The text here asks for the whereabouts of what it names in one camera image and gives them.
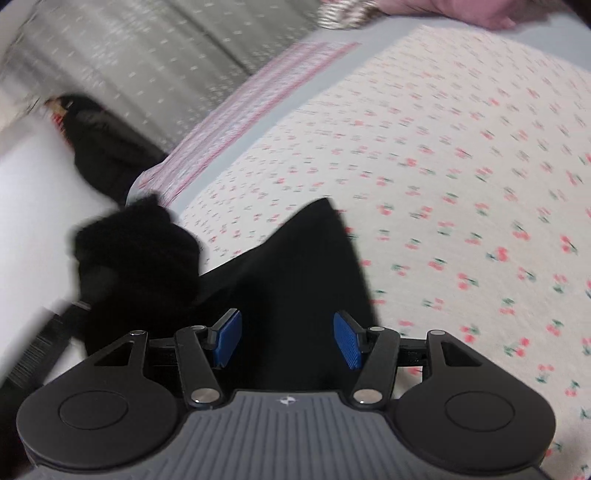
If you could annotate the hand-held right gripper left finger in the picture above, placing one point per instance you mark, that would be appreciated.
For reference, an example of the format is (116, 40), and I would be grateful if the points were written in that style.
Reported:
(228, 337)

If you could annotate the pink striped mattress cover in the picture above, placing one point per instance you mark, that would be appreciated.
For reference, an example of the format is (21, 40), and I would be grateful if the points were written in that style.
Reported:
(240, 106)

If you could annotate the striped cloth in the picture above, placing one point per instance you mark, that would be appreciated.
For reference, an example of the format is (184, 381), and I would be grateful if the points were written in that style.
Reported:
(346, 13)

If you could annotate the black pants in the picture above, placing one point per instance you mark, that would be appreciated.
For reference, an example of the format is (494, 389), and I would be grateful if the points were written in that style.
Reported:
(286, 277)

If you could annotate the cherry print bed sheet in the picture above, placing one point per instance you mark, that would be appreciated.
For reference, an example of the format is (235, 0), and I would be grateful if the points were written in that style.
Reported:
(461, 161)

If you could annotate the grey dotted curtain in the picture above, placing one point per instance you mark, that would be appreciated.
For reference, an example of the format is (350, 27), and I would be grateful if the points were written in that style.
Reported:
(161, 60)

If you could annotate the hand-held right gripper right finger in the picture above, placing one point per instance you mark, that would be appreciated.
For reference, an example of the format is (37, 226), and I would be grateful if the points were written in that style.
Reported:
(348, 340)

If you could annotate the black coat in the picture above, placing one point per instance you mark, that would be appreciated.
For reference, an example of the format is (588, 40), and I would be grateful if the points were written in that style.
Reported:
(106, 147)

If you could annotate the light pink fleece garment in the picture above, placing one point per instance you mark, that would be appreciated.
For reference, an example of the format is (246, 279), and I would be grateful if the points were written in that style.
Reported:
(452, 11)

